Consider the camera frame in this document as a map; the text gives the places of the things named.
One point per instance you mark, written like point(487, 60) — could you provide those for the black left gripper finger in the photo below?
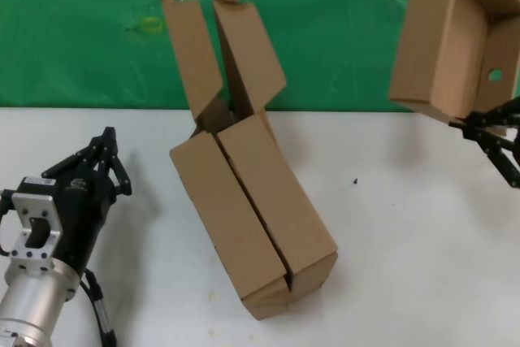
point(87, 152)
point(118, 172)

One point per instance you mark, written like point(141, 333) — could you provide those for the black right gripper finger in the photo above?
point(501, 156)
point(493, 117)

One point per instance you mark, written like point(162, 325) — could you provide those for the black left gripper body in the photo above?
point(85, 209)

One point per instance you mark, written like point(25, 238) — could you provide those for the brown cardboard box with hole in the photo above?
point(430, 46)

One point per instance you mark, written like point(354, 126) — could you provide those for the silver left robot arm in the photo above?
point(32, 298)

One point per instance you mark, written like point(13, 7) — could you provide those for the brown cardboard box, narrow lid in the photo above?
point(227, 213)

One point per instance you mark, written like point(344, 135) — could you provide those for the brown cardboard box, wide lid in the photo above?
point(280, 200)

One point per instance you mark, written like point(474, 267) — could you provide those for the green cloth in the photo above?
point(81, 38)

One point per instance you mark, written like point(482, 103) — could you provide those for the yellow rubber band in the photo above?
point(151, 24)

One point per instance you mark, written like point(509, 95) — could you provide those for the silver left camera mount bracket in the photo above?
point(28, 205)

